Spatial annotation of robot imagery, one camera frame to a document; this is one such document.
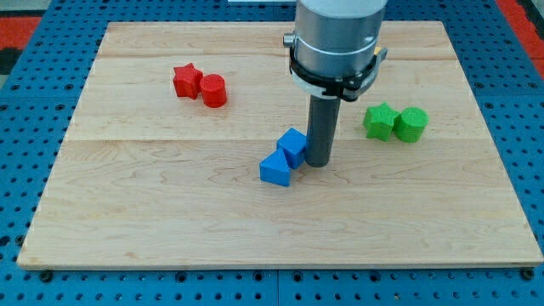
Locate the blue triangle block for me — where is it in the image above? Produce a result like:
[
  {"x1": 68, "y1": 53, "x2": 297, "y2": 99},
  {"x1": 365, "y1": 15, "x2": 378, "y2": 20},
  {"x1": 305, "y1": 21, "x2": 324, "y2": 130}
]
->
[{"x1": 259, "y1": 149, "x2": 291, "y2": 187}]

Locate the blue cube block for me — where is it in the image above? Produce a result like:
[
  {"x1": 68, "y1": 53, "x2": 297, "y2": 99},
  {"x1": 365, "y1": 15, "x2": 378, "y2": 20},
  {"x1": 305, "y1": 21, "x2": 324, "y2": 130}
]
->
[{"x1": 276, "y1": 127, "x2": 306, "y2": 169}]

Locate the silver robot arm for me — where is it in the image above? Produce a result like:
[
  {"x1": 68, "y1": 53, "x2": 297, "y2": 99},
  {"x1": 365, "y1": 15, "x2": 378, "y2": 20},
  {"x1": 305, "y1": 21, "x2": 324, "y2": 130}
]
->
[{"x1": 284, "y1": 0, "x2": 387, "y2": 102}]

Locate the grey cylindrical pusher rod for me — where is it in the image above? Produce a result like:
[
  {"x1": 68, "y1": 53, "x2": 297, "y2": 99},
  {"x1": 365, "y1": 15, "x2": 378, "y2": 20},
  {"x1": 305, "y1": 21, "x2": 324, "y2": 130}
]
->
[{"x1": 305, "y1": 95, "x2": 341, "y2": 167}]

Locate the red cylinder block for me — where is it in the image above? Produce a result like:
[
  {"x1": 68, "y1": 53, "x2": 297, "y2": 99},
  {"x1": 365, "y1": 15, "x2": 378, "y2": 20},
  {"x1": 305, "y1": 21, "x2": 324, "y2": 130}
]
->
[{"x1": 200, "y1": 74, "x2": 227, "y2": 108}]

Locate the green star block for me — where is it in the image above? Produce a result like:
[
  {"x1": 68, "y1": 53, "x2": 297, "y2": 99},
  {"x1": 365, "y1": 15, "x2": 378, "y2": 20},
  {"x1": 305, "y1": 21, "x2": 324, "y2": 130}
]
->
[{"x1": 362, "y1": 102, "x2": 400, "y2": 142}]

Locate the red star block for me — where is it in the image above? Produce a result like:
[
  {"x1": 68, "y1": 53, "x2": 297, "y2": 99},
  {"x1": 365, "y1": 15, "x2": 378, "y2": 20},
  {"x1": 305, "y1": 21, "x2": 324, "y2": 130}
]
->
[{"x1": 173, "y1": 63, "x2": 203, "y2": 99}]

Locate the wooden board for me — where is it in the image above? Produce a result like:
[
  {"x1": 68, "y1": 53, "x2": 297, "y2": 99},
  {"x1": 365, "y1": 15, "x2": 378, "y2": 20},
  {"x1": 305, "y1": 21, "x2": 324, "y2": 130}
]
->
[{"x1": 18, "y1": 21, "x2": 543, "y2": 270}]

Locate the green cylinder block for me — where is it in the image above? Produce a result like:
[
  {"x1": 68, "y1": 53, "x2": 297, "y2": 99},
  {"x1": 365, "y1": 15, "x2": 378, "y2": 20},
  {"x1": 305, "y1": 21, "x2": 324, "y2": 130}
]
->
[{"x1": 394, "y1": 107, "x2": 428, "y2": 143}]

